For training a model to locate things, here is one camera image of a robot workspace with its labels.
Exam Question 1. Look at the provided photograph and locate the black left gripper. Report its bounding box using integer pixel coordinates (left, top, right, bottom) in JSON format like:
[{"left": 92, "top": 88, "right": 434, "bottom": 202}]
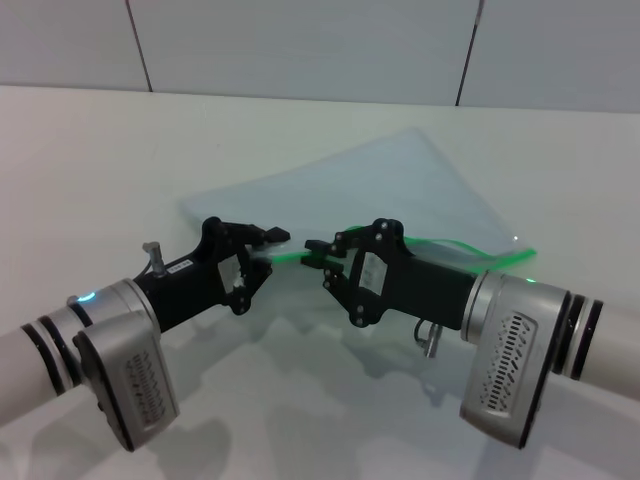
[{"left": 132, "top": 216, "right": 293, "bottom": 334}]

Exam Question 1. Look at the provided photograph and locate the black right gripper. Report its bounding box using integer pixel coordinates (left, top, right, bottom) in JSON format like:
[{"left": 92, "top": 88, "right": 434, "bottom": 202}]
[{"left": 299, "top": 217, "right": 481, "bottom": 332}]

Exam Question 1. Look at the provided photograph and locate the transparent green-zip document bag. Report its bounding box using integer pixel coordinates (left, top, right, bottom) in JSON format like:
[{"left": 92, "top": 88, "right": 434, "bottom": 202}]
[{"left": 178, "top": 125, "right": 539, "bottom": 284}]

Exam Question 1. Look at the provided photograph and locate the silver left gripper cable plug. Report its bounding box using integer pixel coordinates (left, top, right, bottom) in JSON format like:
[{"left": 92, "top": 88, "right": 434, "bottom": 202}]
[{"left": 141, "top": 241, "right": 169, "bottom": 279}]

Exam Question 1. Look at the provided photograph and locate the silver gripper cable plug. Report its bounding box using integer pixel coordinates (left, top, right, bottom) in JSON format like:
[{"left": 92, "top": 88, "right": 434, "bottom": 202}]
[
  {"left": 141, "top": 241, "right": 169, "bottom": 279},
  {"left": 412, "top": 319, "right": 444, "bottom": 359}
]

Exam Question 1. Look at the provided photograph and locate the silver right gripper cable plug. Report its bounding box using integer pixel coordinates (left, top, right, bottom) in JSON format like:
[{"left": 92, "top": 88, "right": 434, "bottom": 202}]
[{"left": 412, "top": 319, "right": 444, "bottom": 359}]

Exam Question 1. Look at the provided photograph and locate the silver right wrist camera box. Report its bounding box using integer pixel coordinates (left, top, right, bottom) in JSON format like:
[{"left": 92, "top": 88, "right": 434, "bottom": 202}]
[{"left": 458, "top": 299, "right": 571, "bottom": 450}]

